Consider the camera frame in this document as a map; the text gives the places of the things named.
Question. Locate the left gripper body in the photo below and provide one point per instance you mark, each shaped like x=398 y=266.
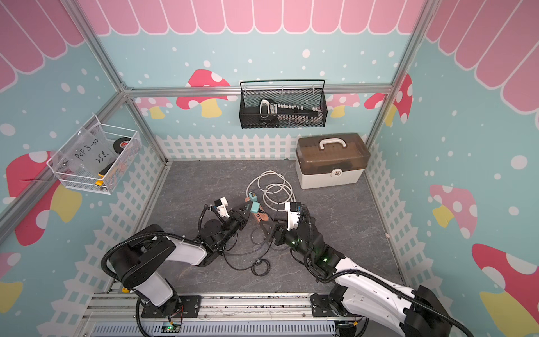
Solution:
x=233 y=224

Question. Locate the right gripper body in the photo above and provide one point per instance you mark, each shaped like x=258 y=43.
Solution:
x=291 y=239

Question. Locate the teal usb charger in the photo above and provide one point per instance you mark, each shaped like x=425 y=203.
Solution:
x=252 y=196
x=255 y=207

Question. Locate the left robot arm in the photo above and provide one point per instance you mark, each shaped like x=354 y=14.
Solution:
x=135 y=261

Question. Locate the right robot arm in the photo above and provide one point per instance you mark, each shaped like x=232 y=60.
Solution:
x=359 y=292

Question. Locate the orange power strip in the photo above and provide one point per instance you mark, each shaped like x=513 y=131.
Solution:
x=261 y=215

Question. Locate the white storage box brown lid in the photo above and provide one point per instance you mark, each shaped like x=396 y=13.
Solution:
x=331 y=160

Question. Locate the socket bit set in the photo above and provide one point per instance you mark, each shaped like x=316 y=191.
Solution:
x=286 y=115

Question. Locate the black tape roll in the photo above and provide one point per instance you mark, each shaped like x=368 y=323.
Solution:
x=120 y=144

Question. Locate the yellow black utility knife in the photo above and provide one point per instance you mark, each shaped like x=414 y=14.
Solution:
x=106 y=177

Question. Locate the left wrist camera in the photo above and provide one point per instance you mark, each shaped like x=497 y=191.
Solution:
x=220 y=206

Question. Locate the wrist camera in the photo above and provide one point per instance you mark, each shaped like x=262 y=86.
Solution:
x=220 y=206
x=293 y=211

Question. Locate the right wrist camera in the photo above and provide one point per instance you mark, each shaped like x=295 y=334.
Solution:
x=293 y=211

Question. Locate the black wire mesh basket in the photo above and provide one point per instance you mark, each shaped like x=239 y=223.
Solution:
x=306 y=92

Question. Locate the clear acrylic wall bin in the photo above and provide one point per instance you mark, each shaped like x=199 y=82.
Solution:
x=77 y=164

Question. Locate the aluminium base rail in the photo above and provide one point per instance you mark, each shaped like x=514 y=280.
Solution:
x=219 y=314

